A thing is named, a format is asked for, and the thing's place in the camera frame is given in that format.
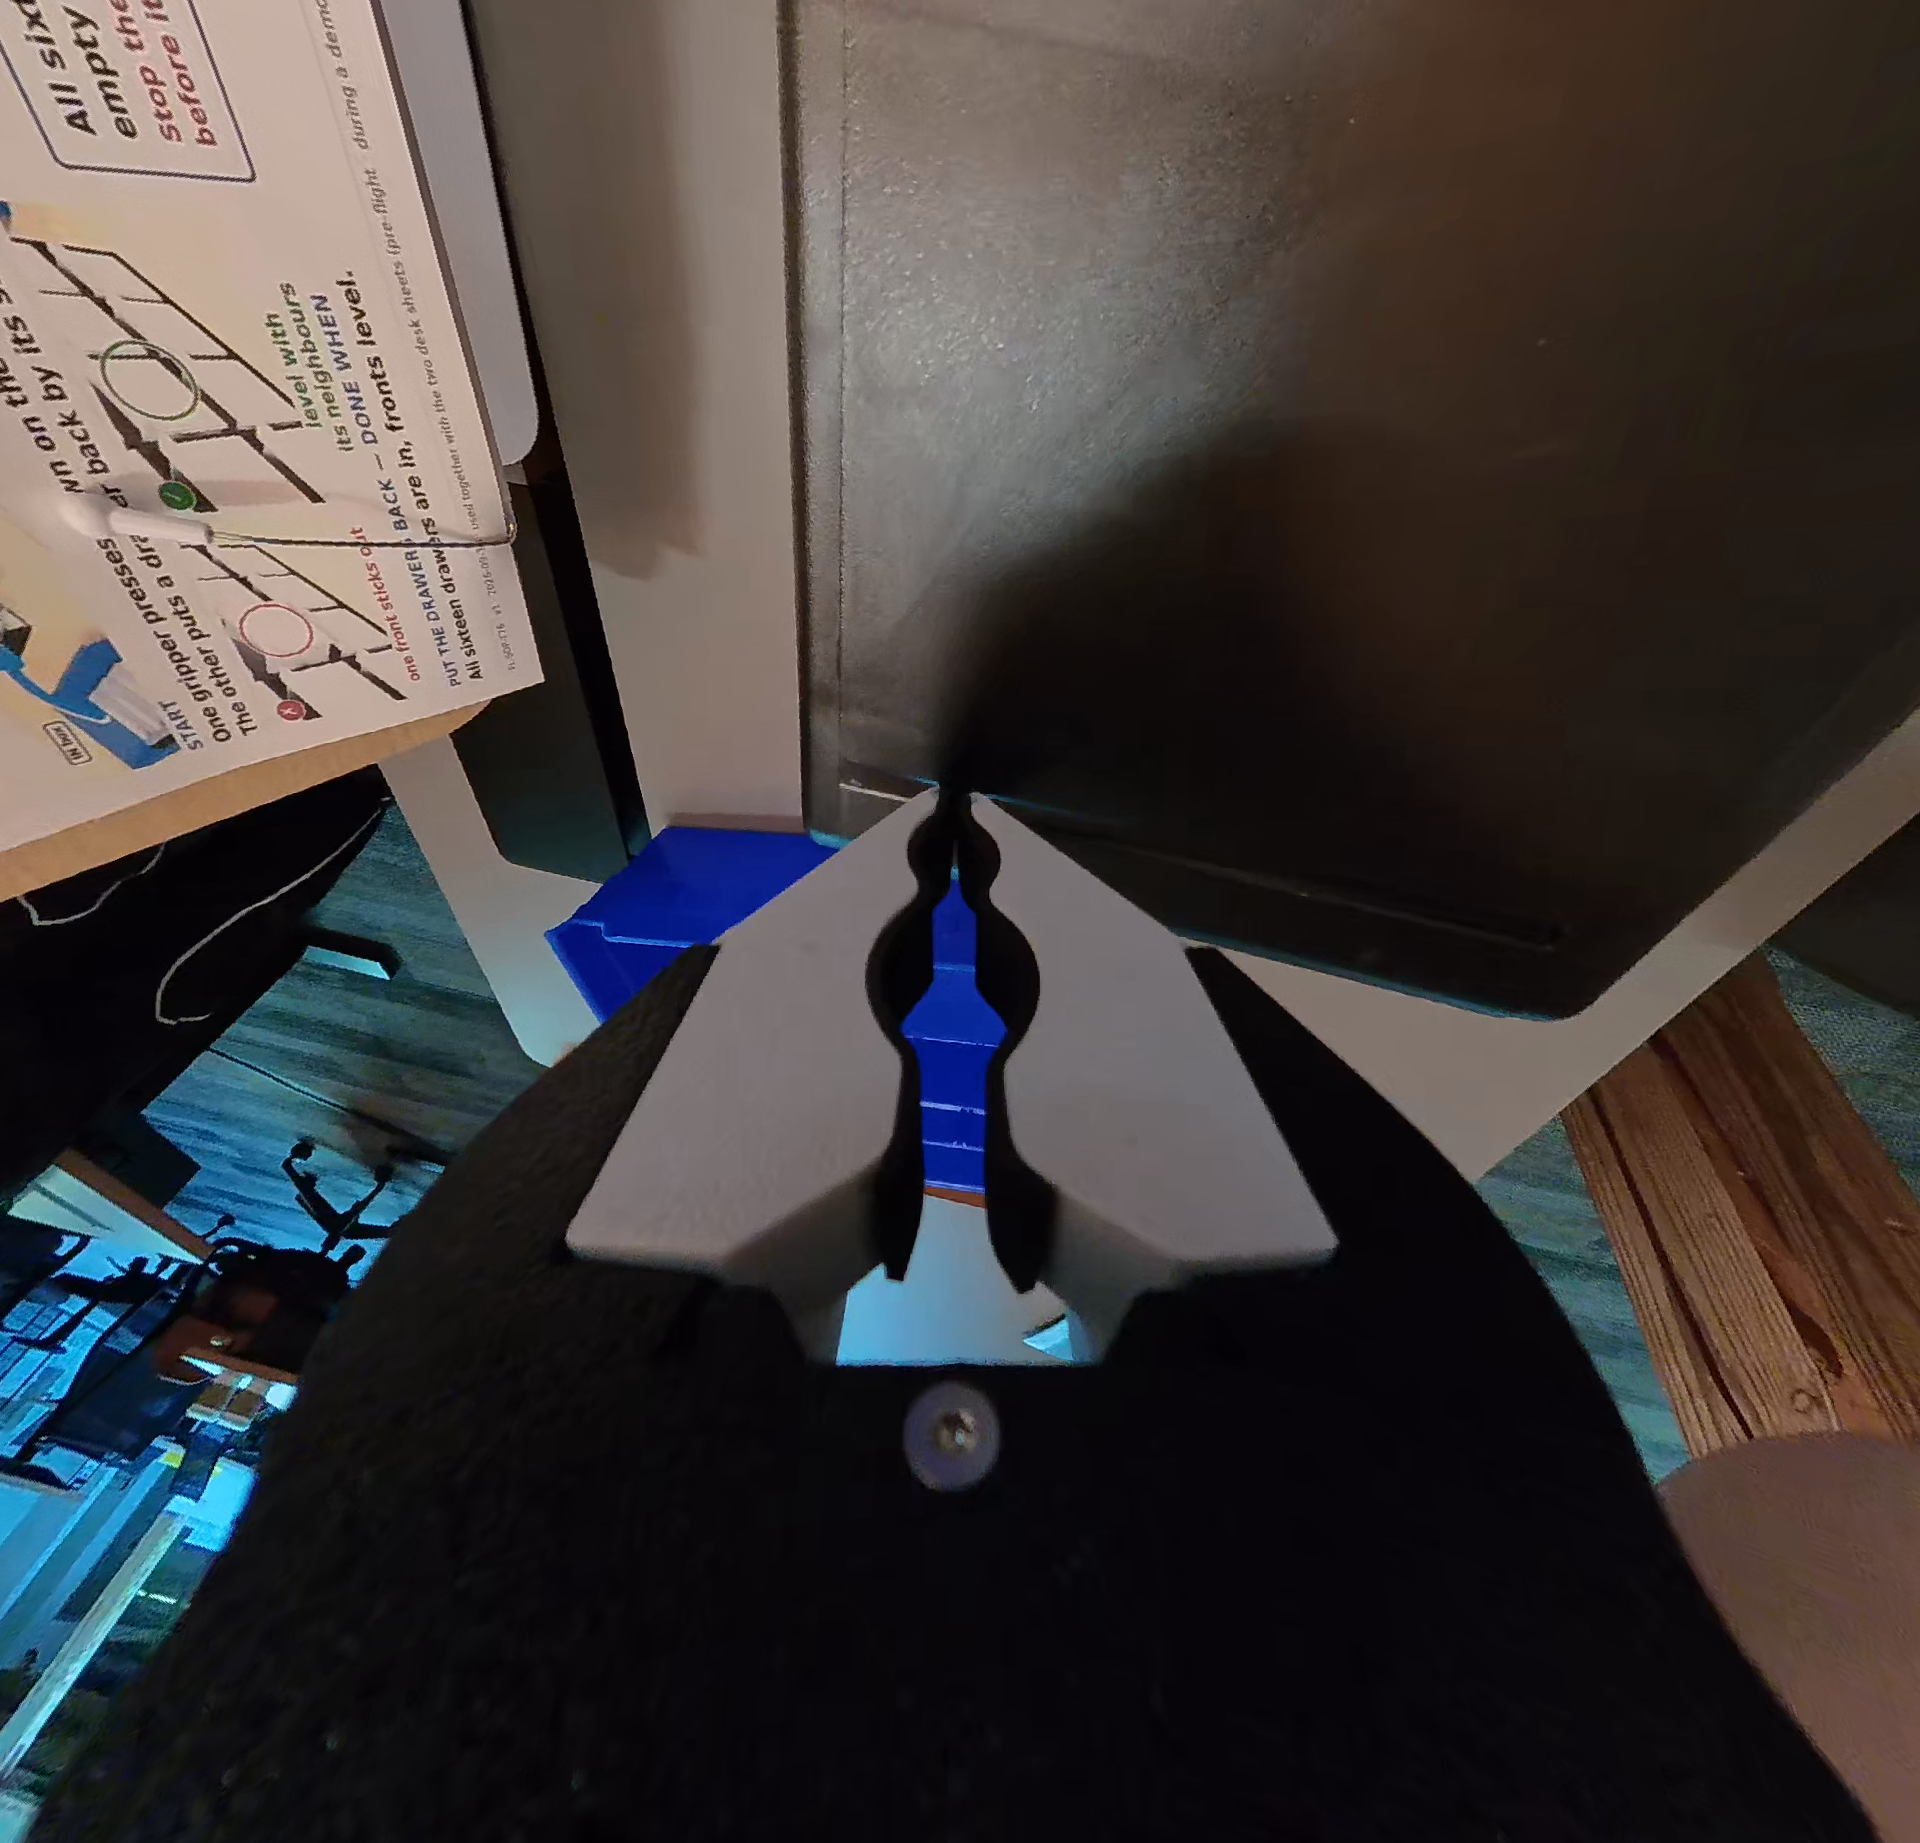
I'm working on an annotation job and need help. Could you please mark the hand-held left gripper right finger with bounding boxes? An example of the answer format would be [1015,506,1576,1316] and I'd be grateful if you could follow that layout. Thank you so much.
[954,793,1336,1357]

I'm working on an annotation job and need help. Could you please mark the wooden plank panel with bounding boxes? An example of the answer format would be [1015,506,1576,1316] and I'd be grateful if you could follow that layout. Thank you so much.
[1559,956,1920,1454]

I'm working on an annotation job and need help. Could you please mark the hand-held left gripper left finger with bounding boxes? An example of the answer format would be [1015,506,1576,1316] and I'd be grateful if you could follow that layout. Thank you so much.
[567,789,938,1357]

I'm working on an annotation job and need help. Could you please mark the white plastic board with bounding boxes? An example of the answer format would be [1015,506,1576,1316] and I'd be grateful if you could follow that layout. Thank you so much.
[353,0,537,463]

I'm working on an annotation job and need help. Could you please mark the brown cardboard backing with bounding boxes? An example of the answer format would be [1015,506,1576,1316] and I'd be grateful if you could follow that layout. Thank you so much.
[0,731,484,900]

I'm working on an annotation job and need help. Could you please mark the printed instruction sheet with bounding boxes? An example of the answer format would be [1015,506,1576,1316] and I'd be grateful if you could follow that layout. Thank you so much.
[0,0,545,852]

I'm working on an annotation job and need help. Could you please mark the black drawer cabinet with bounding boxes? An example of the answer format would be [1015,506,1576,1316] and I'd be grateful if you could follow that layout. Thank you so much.
[772,0,1920,1018]

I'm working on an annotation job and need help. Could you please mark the tan rounded object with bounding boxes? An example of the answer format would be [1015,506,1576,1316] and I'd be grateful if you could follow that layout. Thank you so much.
[1656,1431,1920,1843]

